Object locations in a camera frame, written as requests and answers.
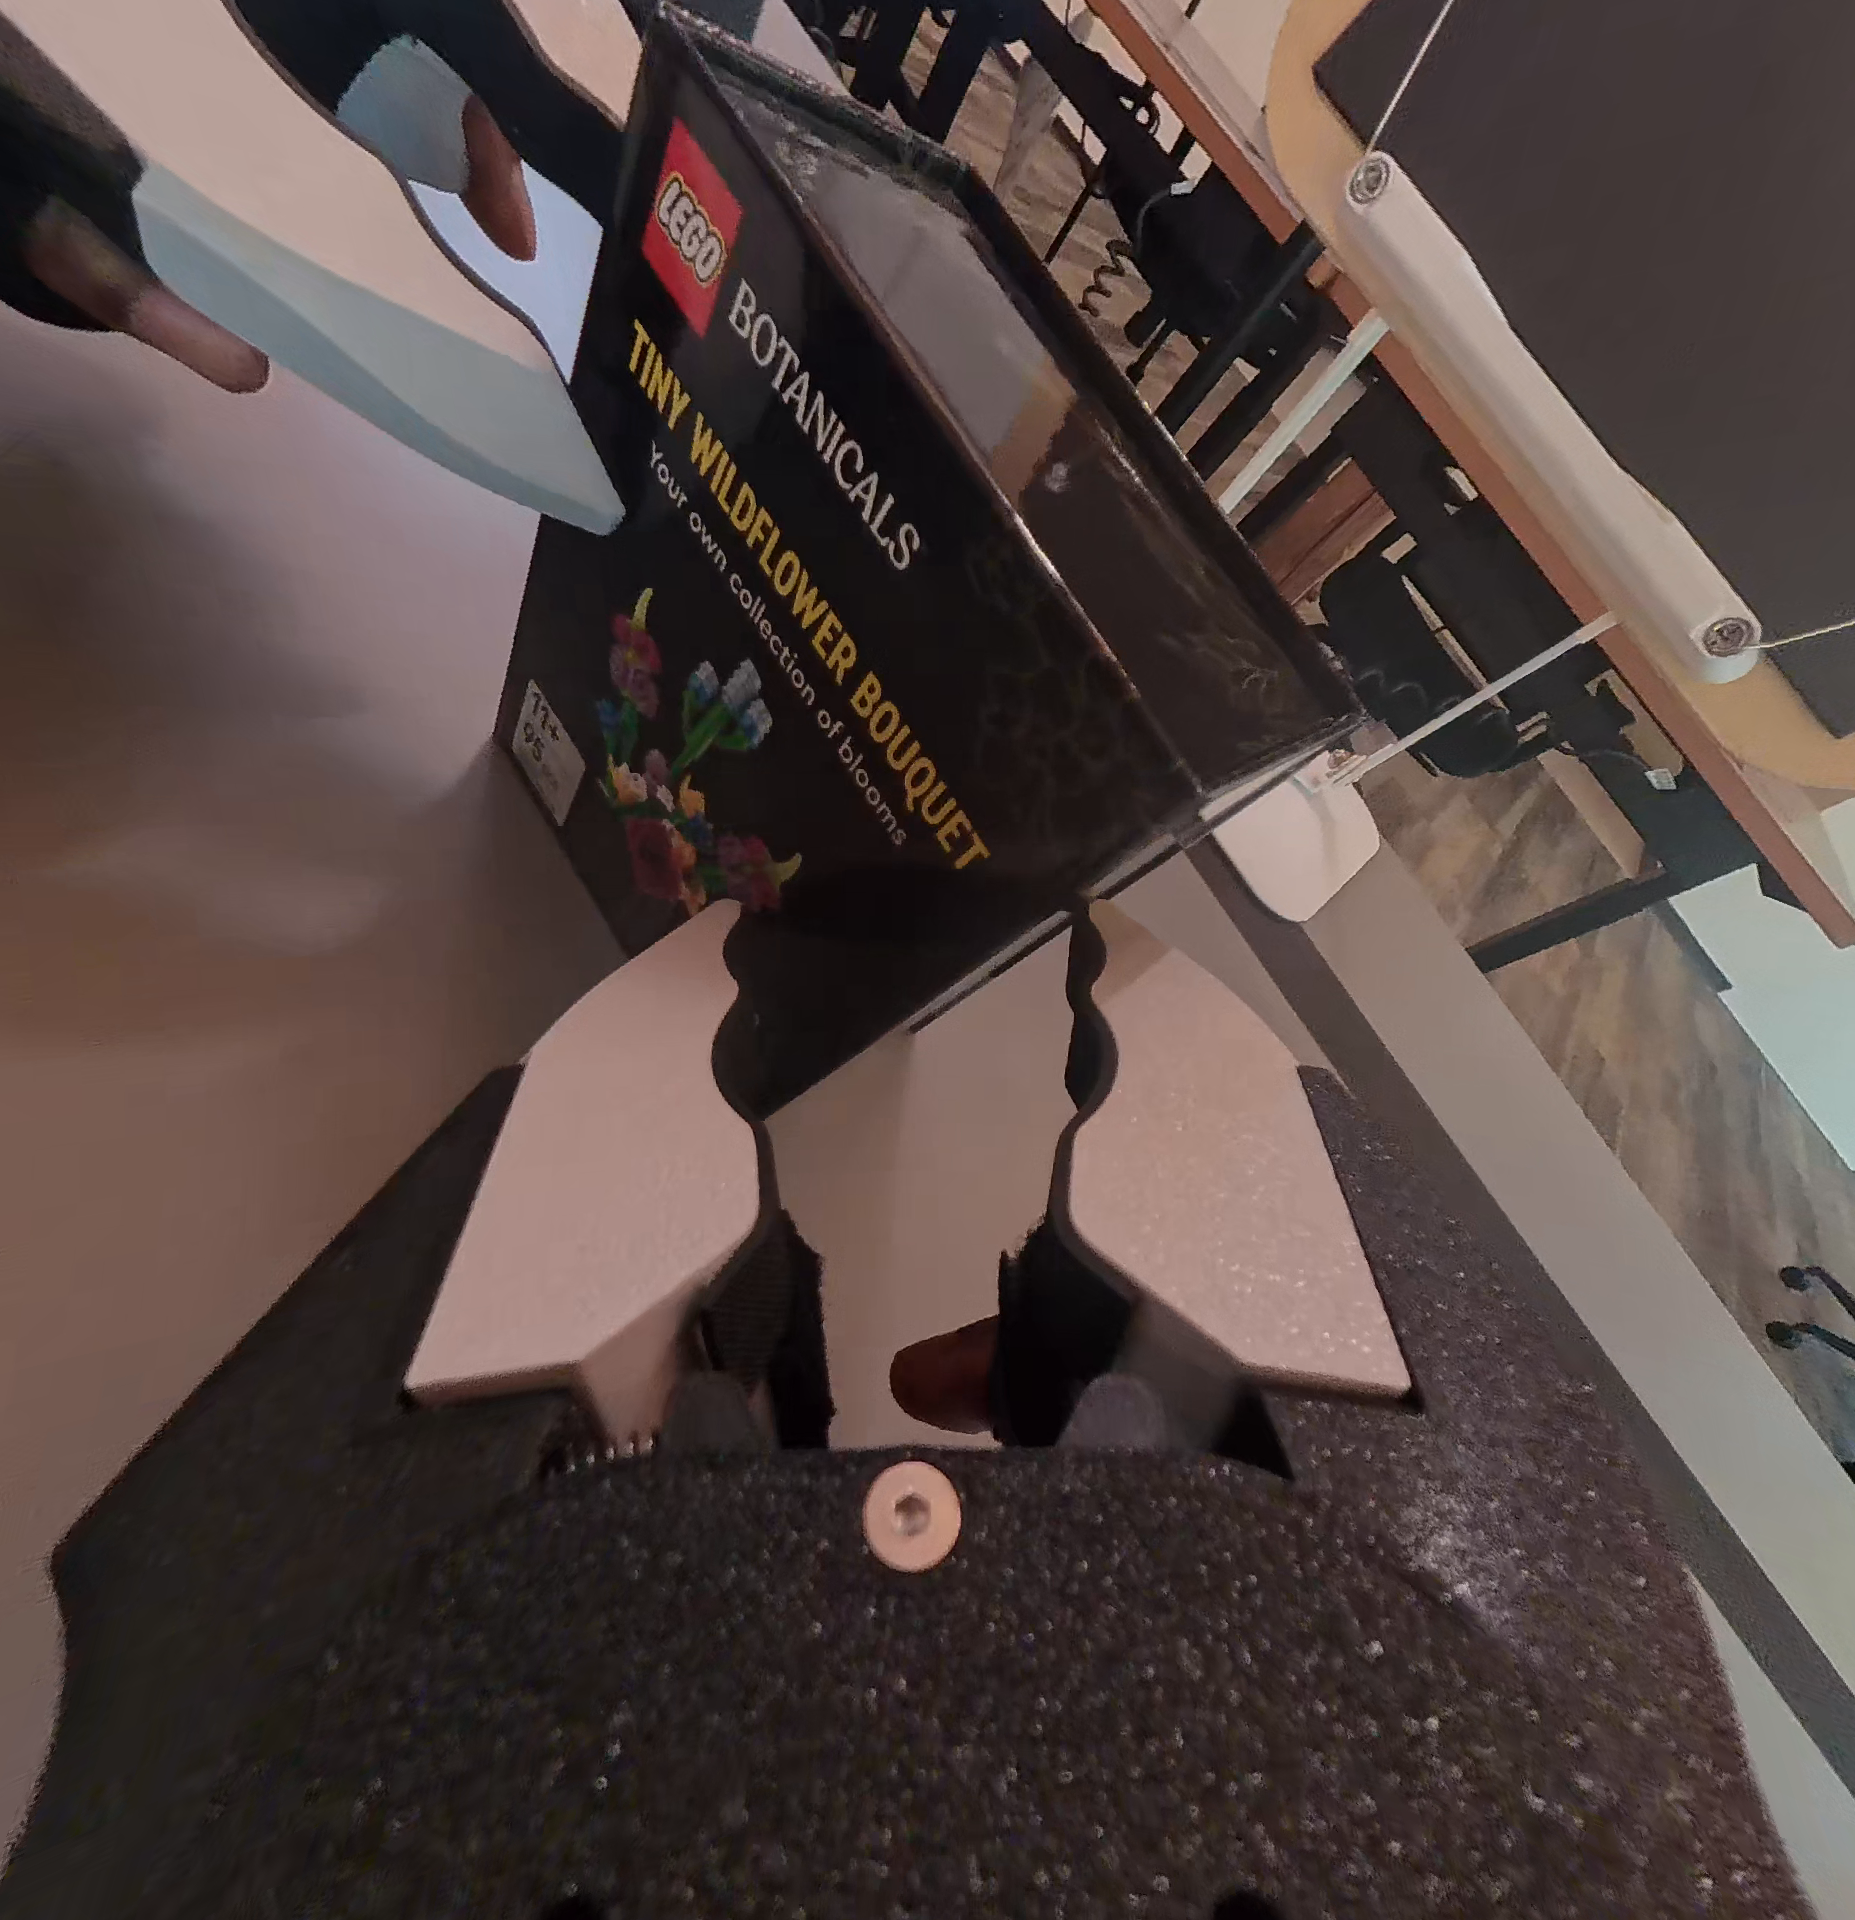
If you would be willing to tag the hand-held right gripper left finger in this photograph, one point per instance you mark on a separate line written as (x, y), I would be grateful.
(598, 1217)

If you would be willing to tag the black office chair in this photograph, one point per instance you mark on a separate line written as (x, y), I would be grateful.
(1407, 661)
(1835, 1329)

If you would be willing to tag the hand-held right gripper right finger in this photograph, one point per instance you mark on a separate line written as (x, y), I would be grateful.
(1241, 1201)

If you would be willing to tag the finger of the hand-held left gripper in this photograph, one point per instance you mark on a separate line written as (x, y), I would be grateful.
(269, 180)
(575, 285)

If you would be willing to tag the black lego set box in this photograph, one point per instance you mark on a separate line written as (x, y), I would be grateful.
(866, 599)

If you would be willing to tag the person's left hand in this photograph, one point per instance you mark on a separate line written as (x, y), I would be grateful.
(178, 330)

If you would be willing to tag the black panel with wooden rim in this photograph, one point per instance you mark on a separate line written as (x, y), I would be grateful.
(1661, 271)

